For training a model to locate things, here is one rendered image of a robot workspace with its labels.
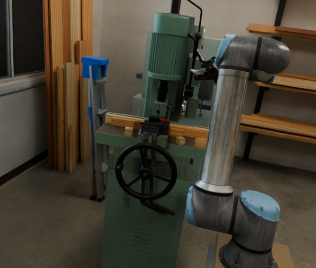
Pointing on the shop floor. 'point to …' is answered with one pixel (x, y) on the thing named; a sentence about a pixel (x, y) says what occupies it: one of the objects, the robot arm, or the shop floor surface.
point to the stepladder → (97, 86)
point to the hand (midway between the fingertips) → (190, 58)
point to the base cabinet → (141, 225)
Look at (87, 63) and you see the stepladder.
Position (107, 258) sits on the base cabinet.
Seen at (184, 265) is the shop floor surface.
